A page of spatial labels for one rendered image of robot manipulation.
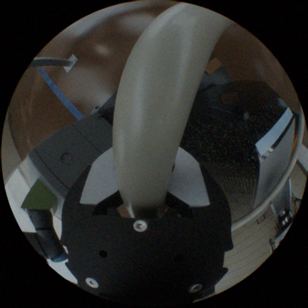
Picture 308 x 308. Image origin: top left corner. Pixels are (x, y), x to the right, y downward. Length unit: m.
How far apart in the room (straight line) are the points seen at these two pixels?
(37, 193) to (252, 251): 5.86
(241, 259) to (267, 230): 1.60
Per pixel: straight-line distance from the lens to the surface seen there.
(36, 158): 0.60
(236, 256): 5.63
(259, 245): 5.63
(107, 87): 1.12
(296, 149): 0.44
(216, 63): 1.22
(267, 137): 0.36
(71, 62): 1.52
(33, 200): 0.61
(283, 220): 0.83
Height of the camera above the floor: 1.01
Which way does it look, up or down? 60 degrees down
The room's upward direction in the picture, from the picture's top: 178 degrees counter-clockwise
